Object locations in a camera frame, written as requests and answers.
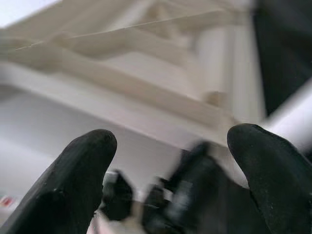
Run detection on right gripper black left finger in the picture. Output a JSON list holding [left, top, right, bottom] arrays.
[[0, 128, 118, 234]]

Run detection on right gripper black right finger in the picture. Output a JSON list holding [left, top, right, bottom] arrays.
[[226, 123, 312, 234]]

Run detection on white plastic table leg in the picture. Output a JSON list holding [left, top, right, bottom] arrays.
[[263, 78, 312, 153]]

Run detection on white plastic table top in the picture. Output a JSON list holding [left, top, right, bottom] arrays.
[[0, 0, 266, 188]]

